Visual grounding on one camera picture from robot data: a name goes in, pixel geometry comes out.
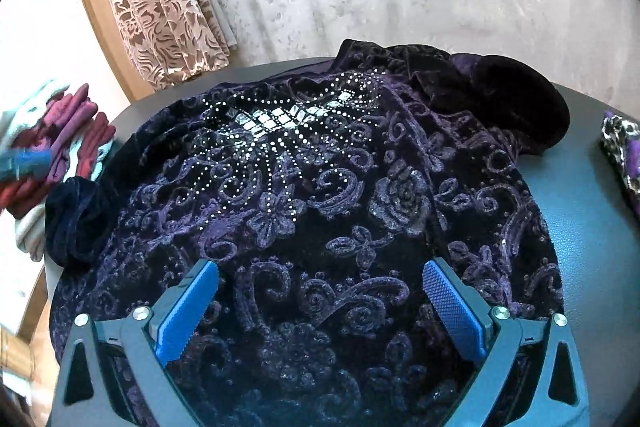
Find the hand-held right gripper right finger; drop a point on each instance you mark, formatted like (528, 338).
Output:
(452, 307)

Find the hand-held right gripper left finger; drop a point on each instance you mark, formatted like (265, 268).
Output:
(187, 312)

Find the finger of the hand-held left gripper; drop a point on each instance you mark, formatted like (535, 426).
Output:
(27, 162)

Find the leopard print garment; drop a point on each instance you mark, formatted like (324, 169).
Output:
(625, 152)

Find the pile of folded clothes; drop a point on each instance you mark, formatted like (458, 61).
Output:
(75, 122)

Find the dark purple velvet garment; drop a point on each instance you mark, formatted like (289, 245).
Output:
(325, 207)

